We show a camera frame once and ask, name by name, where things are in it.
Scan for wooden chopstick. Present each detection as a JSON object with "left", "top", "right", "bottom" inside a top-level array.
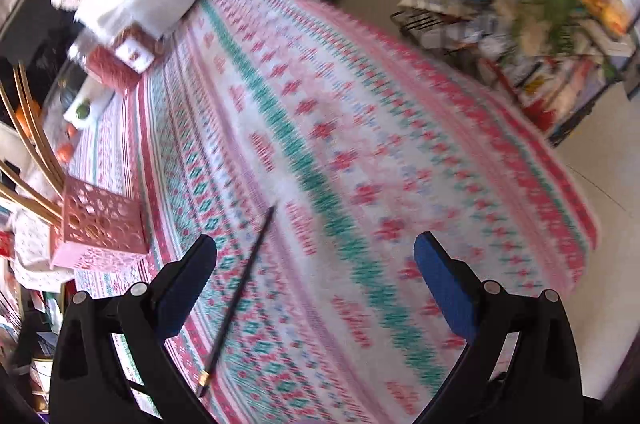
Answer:
[
  {"left": 0, "top": 184, "right": 62, "bottom": 225},
  {"left": 0, "top": 79, "right": 60, "bottom": 185},
  {"left": 0, "top": 159, "right": 64, "bottom": 211},
  {"left": 14, "top": 64, "right": 67, "bottom": 185}
]

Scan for orange fruit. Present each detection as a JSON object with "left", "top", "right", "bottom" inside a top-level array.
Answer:
[{"left": 14, "top": 103, "right": 42, "bottom": 131}]

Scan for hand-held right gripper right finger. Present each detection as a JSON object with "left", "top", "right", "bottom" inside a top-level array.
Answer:
[{"left": 414, "top": 231, "right": 583, "bottom": 424}]

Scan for black microwave oven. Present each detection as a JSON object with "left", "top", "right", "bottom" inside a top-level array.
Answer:
[{"left": 0, "top": 0, "right": 76, "bottom": 125}]

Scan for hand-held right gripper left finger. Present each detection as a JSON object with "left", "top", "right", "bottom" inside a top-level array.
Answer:
[{"left": 49, "top": 234, "right": 218, "bottom": 424}]

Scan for black chopstick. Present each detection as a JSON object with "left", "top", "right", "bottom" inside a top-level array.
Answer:
[{"left": 196, "top": 205, "right": 276, "bottom": 399}]

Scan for clear jar red contents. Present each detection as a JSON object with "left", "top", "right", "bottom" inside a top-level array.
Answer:
[
  {"left": 112, "top": 23, "right": 166, "bottom": 73},
  {"left": 84, "top": 44, "right": 142, "bottom": 93}
]

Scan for red green patterned tablecloth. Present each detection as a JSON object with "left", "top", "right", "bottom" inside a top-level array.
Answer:
[{"left": 65, "top": 0, "right": 601, "bottom": 424}]

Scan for black wire rack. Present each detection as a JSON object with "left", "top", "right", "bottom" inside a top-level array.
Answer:
[{"left": 387, "top": 0, "right": 640, "bottom": 147}]

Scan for pink perforated chopstick holder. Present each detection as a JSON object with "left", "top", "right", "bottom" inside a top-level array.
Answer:
[{"left": 49, "top": 175, "right": 149, "bottom": 271}]

